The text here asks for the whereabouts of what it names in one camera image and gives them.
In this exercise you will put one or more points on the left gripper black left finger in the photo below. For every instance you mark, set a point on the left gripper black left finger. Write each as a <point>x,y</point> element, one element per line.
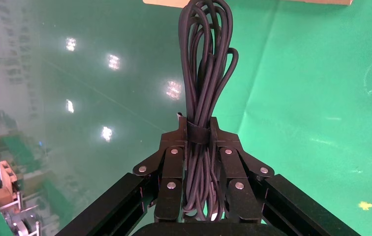
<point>171,169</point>

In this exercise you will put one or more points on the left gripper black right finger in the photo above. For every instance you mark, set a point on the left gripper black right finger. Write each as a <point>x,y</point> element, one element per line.
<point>238,172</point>

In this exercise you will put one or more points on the orange cardboard box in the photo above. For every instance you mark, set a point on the orange cardboard box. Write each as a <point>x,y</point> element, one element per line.
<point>166,2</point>

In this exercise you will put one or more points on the green table mat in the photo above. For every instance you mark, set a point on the green table mat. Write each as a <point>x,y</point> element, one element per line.
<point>319,97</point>

